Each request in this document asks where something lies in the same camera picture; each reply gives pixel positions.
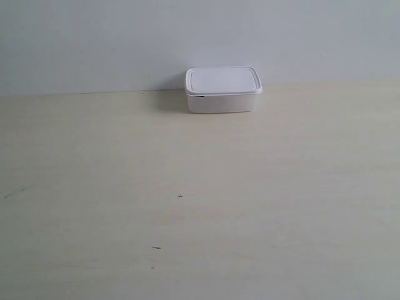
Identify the white lidded plastic container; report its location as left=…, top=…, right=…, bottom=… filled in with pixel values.
left=184, top=66, right=263, bottom=114

